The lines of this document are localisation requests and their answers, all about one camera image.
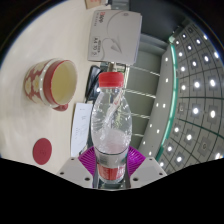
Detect flat round red coaster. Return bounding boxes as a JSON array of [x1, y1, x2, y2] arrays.
[[32, 137, 53, 166]]

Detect ceiling lights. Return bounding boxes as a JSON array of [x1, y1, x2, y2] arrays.
[[146, 19, 224, 174]]

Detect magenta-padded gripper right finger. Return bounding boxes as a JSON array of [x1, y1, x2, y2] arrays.
[[124, 145, 168, 190]]

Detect white copy paper box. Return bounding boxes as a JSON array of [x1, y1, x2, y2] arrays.
[[87, 9, 143, 66]]

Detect clear red-capped water bottle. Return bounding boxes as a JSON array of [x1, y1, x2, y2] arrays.
[[90, 71, 133, 184]]

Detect red floral ceramic mug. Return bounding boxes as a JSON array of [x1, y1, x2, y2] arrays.
[[23, 58, 79, 112]]

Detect black desk phone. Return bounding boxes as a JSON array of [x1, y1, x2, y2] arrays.
[[84, 64, 108, 104]]

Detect brown cardboard sheet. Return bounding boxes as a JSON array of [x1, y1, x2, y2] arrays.
[[84, 0, 113, 10]]

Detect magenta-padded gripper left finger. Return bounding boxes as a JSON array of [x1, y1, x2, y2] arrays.
[[55, 145, 100, 190]]

